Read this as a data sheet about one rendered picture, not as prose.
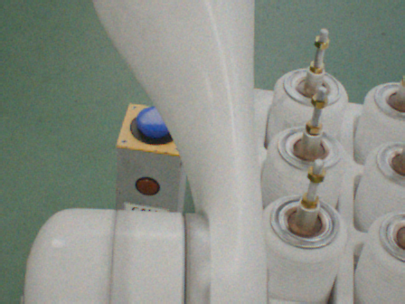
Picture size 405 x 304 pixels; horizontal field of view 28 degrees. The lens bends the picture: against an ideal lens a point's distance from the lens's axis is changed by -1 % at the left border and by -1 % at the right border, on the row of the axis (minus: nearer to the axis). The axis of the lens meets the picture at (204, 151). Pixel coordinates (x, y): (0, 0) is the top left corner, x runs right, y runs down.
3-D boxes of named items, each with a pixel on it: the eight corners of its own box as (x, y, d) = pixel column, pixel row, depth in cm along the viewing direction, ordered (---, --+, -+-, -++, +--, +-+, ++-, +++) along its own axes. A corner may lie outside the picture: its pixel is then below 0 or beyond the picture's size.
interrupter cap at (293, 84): (353, 93, 106) (353, 90, 105) (315, 117, 102) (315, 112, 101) (308, 65, 110) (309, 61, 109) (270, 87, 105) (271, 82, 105)
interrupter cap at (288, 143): (263, 148, 97) (264, 144, 96) (304, 121, 101) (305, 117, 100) (313, 183, 93) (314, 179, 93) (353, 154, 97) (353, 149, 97)
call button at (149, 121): (170, 147, 86) (172, 131, 85) (133, 141, 87) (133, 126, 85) (176, 122, 89) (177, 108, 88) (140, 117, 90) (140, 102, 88)
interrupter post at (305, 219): (311, 215, 89) (316, 194, 87) (317, 232, 88) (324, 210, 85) (290, 217, 89) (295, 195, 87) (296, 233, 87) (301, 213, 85)
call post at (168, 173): (167, 333, 106) (183, 158, 85) (114, 325, 106) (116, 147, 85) (175, 290, 111) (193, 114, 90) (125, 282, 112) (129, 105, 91)
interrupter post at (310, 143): (294, 150, 97) (298, 129, 95) (306, 141, 98) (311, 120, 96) (309, 161, 96) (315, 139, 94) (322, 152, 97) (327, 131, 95)
